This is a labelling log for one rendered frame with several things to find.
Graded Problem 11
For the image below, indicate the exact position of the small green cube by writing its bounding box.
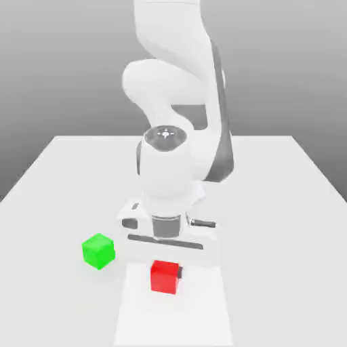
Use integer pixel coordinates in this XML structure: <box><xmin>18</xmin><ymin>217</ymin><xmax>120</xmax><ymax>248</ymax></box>
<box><xmin>81</xmin><ymin>232</ymin><xmax>116</xmax><ymax>271</ymax></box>

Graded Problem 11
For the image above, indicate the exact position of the small red cube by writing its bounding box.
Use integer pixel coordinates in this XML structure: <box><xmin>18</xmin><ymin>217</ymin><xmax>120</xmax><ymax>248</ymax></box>
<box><xmin>150</xmin><ymin>260</ymin><xmax>180</xmax><ymax>295</ymax></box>

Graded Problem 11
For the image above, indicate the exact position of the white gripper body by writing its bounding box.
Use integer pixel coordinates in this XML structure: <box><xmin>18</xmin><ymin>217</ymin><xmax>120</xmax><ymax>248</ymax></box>
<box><xmin>123</xmin><ymin>230</ymin><xmax>220</xmax><ymax>263</ymax></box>

